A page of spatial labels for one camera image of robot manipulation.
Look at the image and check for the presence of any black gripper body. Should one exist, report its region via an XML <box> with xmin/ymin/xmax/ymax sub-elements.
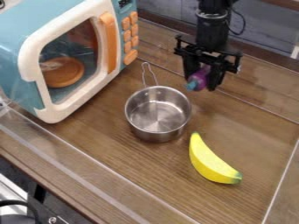
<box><xmin>174</xmin><ymin>10</ymin><xmax>243</xmax><ymax>73</ymax></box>

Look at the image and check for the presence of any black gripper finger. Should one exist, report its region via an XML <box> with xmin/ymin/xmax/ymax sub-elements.
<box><xmin>182</xmin><ymin>54</ymin><xmax>211</xmax><ymax>80</ymax></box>
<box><xmin>207</xmin><ymin>60</ymin><xmax>230</xmax><ymax>91</ymax></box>

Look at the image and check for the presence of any purple toy eggplant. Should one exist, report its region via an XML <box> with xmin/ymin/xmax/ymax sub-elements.
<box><xmin>186</xmin><ymin>65</ymin><xmax>211</xmax><ymax>91</ymax></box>

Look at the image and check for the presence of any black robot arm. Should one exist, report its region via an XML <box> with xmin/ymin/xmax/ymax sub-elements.
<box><xmin>174</xmin><ymin>0</ymin><xmax>246</xmax><ymax>91</ymax></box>

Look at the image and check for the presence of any small silver pot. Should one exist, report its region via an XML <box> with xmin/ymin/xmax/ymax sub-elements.
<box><xmin>125</xmin><ymin>62</ymin><xmax>193</xmax><ymax>143</ymax></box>

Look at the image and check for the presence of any yellow toy banana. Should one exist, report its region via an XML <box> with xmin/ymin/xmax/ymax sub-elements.
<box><xmin>190</xmin><ymin>132</ymin><xmax>243</xmax><ymax>185</ymax></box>

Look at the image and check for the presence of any blue white toy microwave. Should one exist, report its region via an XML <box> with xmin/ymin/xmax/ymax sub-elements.
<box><xmin>0</xmin><ymin>0</ymin><xmax>139</xmax><ymax>123</ymax></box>

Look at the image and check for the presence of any orange microwave turntable plate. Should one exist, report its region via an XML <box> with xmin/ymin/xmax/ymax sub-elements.
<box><xmin>40</xmin><ymin>57</ymin><xmax>85</xmax><ymax>88</ymax></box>

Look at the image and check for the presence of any black cable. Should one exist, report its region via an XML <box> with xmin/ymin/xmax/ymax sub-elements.
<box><xmin>0</xmin><ymin>199</ymin><xmax>43</xmax><ymax>224</ymax></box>

